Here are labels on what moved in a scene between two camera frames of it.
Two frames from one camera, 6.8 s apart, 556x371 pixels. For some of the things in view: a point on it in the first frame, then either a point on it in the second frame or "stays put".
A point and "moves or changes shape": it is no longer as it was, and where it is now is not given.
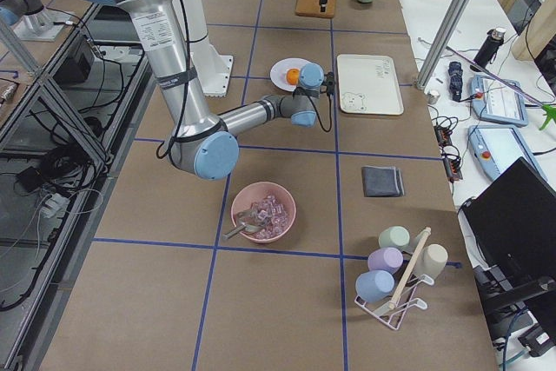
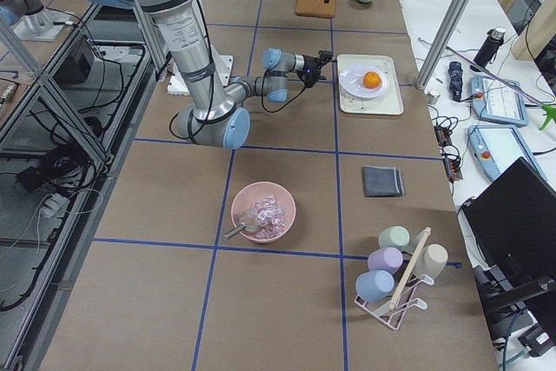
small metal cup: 433,97 stays put
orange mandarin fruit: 293,76 moves or changes shape
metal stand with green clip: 550,110 stays put
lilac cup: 385,259 stays put
